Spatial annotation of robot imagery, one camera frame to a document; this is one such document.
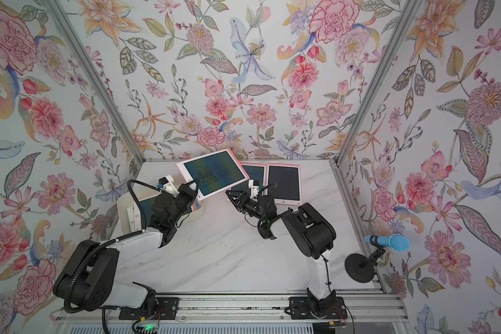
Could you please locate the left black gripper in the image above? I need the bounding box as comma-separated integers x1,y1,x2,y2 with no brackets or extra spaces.
169,180,200,227

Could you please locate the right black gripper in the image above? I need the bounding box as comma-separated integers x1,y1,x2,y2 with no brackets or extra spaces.
228,191,269,225

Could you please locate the pink writing tablet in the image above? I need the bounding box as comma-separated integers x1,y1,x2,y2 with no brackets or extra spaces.
230,163,267,200
267,164,303,206
176,149,250,201

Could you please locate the cream plastic storage box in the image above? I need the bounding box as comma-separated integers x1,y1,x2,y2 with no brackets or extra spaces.
116,183,203,235

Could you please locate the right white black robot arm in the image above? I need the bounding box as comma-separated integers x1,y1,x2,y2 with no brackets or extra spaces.
225,190,348,321

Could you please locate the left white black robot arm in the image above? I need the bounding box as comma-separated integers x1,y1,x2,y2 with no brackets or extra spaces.
52,178,198,320

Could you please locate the blue microphone on stand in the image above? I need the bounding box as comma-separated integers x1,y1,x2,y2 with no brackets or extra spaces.
345,234,411,283

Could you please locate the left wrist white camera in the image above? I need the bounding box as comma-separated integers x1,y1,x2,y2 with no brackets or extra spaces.
157,175,179,197

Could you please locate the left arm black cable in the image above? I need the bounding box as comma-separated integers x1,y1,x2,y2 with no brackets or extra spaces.
62,178,168,334

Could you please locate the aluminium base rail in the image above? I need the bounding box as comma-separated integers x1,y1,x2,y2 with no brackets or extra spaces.
49,291,410,324

